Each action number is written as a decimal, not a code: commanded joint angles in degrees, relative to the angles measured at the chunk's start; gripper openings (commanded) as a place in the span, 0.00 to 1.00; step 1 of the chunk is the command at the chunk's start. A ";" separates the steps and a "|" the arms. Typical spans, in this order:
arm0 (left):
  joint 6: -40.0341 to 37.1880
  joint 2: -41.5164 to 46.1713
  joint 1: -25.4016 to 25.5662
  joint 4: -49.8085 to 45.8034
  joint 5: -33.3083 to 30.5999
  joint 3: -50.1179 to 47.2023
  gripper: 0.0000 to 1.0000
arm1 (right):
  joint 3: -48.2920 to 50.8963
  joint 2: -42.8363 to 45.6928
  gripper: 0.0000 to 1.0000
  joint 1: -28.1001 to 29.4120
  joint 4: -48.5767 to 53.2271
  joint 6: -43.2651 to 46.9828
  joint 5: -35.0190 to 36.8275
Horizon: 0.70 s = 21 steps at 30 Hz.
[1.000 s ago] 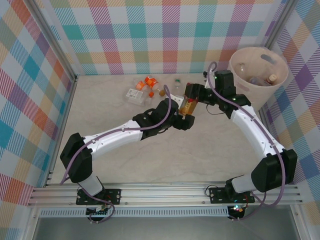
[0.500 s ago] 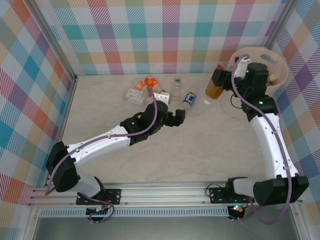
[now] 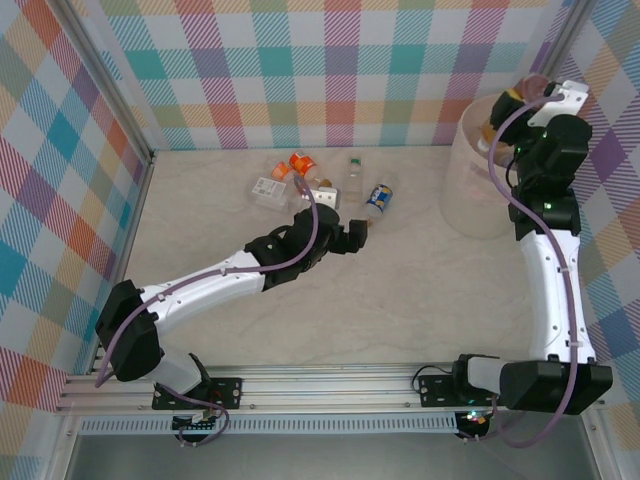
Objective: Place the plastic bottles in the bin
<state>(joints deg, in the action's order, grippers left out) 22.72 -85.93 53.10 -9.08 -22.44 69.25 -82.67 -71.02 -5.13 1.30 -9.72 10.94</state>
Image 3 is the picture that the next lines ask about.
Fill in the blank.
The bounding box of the blue Pepsi label bottle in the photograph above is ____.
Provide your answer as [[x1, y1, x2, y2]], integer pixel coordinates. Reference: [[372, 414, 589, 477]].
[[362, 183, 397, 229]]

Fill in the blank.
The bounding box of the clear bottle green cap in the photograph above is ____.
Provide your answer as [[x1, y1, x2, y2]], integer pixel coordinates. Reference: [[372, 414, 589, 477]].
[[343, 156, 366, 202]]

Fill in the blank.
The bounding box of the clear bottle white label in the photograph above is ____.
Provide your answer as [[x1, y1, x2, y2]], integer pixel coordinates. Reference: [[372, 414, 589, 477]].
[[245, 176, 296, 214]]

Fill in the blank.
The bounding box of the beige round plastic bin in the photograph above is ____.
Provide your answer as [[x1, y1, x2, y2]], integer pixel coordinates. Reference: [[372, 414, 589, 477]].
[[438, 97, 551, 240]]

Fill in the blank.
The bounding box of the small orange label bottle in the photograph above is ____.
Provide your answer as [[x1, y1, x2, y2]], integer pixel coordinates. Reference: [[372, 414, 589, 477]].
[[270, 158, 307, 194]]

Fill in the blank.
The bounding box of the orange label gold cap bottle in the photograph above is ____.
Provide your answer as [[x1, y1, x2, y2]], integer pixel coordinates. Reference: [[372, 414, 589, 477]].
[[288, 151, 334, 189]]

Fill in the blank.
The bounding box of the small circuit board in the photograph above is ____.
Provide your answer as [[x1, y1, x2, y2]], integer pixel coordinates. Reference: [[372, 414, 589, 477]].
[[172, 409, 221, 435], [457, 408, 490, 437]]

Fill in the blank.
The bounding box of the left arm's purple cable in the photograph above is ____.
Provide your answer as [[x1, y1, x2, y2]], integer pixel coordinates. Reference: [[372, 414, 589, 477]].
[[93, 172, 322, 390]]

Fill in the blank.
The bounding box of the arm's purple cable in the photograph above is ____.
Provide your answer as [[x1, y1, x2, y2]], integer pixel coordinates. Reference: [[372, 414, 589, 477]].
[[487, 92, 584, 449], [93, 172, 322, 390]]

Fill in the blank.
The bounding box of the right arm's purple cable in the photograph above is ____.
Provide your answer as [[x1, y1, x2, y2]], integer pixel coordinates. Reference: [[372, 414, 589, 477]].
[[487, 92, 584, 449]]

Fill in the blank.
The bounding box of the aluminium frame post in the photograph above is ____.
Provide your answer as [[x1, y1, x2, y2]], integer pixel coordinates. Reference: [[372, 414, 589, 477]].
[[542, 0, 596, 79], [54, 0, 156, 169]]

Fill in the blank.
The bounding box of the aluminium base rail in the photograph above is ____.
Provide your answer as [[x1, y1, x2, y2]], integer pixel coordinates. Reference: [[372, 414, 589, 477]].
[[54, 363, 601, 414]]

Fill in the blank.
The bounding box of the perforated grey cable tray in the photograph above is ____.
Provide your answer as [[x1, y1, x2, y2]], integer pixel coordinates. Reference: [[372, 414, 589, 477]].
[[79, 418, 461, 436]]

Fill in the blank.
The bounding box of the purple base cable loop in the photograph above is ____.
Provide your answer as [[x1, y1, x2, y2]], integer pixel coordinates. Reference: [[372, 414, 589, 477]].
[[174, 397, 231, 448]]

